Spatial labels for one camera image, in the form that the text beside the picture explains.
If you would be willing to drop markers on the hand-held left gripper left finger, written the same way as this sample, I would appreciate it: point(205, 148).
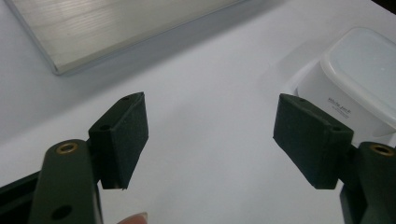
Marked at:
point(124, 140)

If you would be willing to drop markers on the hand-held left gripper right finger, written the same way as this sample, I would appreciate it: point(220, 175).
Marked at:
point(311, 140)

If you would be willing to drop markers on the clear lidded plastic container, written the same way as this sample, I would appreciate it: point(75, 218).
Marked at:
point(358, 81)

